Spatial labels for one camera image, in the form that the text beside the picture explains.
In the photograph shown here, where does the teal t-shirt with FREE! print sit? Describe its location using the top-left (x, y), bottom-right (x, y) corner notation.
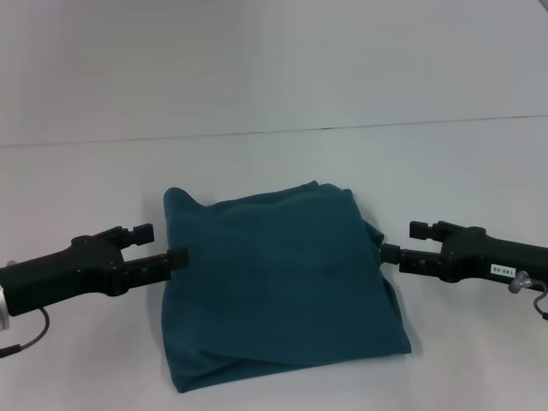
top-left (162, 181), bottom-right (413, 394)

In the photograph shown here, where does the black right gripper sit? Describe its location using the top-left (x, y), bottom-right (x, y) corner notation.
top-left (379, 219), bottom-right (548, 297)

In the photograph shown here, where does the left arm cable with connector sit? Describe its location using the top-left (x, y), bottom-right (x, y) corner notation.
top-left (0, 307), bottom-right (50, 359)

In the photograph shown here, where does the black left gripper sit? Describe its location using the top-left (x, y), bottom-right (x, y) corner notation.
top-left (0, 223), bottom-right (191, 319)

